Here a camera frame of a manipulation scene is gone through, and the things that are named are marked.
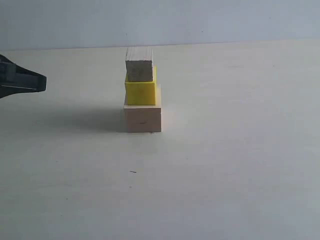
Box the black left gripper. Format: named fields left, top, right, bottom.
left=0, top=54, right=47, bottom=99

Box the large wooden cube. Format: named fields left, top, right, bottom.
left=123, top=84, right=162, bottom=133

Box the medium wooden cube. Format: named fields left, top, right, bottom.
left=125, top=46, right=154, bottom=82

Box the yellow block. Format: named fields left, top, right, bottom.
left=124, top=66, right=161, bottom=106

